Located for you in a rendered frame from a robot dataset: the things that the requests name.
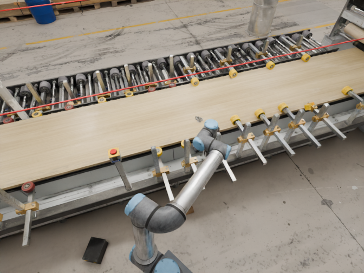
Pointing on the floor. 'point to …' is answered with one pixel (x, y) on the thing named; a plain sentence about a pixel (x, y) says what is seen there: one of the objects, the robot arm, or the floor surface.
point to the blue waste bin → (41, 11)
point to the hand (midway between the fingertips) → (204, 155)
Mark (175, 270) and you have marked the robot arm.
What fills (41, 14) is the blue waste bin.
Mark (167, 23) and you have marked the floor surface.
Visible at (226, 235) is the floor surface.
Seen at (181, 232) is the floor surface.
